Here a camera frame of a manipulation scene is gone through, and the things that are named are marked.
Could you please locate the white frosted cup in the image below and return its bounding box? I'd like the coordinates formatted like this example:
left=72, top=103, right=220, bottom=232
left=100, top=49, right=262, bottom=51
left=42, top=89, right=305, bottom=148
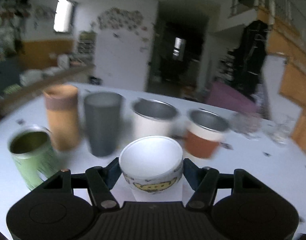
left=119, top=135, right=183, bottom=202

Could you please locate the white cup with brown sleeve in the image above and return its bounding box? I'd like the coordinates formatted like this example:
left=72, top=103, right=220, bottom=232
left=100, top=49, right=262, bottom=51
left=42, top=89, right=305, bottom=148
left=184, top=108, right=230, bottom=159

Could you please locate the green printed tin cup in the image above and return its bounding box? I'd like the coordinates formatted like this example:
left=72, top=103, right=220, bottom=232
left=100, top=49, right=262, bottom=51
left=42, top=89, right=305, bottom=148
left=8, top=125, right=60, bottom=190

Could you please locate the white metal cup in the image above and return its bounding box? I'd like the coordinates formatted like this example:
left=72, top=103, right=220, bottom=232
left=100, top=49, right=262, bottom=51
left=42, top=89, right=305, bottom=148
left=131, top=98, right=179, bottom=139

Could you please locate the bamboo wooden cup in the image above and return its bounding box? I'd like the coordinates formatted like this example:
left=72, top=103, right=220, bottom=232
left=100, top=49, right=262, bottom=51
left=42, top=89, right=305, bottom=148
left=43, top=85, right=81, bottom=151

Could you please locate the dark grey tumbler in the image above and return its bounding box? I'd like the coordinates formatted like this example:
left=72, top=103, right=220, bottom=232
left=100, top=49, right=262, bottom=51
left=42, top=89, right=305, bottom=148
left=84, top=92, right=124, bottom=157

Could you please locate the glass mug with brown sleeve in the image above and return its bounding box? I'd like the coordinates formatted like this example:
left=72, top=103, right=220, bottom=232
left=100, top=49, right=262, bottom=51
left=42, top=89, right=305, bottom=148
left=230, top=112, right=261, bottom=140

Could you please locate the clear stemmed glass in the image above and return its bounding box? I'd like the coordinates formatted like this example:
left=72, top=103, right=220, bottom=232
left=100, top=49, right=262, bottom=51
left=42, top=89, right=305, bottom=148
left=268, top=113, right=295, bottom=146

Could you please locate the black hanging coat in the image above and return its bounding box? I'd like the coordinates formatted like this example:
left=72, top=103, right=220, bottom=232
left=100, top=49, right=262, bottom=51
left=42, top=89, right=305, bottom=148
left=230, top=20, right=268, bottom=98

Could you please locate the small white appliance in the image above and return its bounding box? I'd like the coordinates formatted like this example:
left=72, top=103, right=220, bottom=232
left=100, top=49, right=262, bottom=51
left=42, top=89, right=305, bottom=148
left=57, top=54, right=70, bottom=69

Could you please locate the small drawer organizer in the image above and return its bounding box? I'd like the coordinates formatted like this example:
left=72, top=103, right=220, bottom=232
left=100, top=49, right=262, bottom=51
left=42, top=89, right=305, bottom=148
left=76, top=31, right=97, bottom=63

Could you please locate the grey kitchen counter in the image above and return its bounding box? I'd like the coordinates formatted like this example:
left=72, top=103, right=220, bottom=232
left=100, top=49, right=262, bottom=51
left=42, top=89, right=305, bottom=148
left=0, top=64, right=95, bottom=120

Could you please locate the wooden staircase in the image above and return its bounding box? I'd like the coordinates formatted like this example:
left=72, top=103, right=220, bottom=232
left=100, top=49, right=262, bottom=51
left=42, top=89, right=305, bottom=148
left=257, top=6, right=306, bottom=153

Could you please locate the cloud shaped photo board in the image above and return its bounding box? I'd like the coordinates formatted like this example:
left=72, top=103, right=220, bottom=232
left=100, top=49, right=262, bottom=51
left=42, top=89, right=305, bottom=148
left=97, top=7, right=144, bottom=31

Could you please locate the window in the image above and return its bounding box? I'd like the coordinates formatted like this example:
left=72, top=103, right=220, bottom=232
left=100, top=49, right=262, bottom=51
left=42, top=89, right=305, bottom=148
left=53, top=0, right=76, bottom=34

